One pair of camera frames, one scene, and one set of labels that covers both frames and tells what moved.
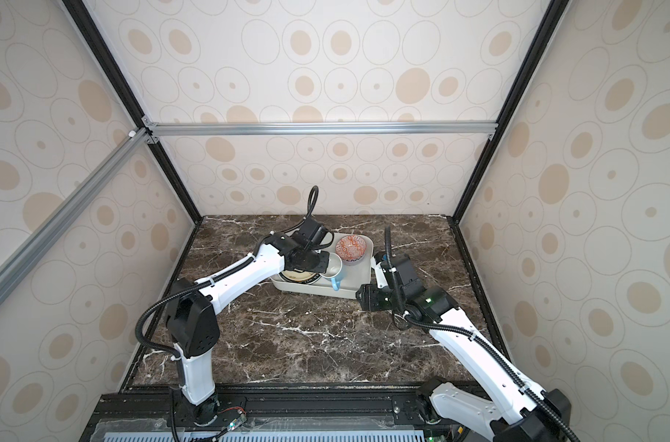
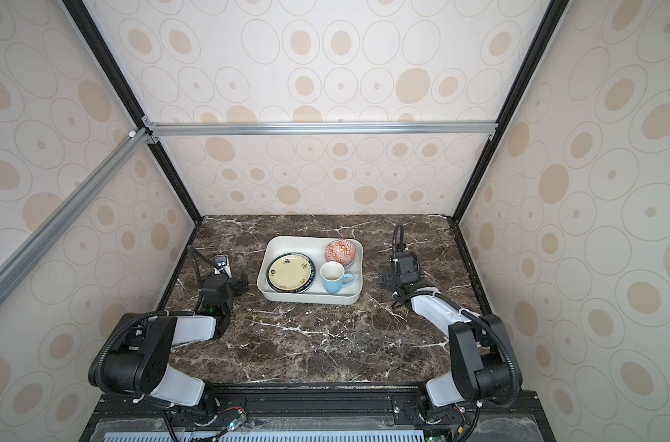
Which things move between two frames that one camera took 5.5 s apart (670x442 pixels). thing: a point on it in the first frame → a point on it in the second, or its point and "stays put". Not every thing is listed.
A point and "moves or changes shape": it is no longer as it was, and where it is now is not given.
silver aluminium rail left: x=137 y=140 stays put
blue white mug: x=335 y=271 moves or changes shape
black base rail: x=267 y=414 stays put
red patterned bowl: x=351 y=249 moves or changes shape
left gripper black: x=324 y=263 → x=236 y=285
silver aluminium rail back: x=325 y=129 stays put
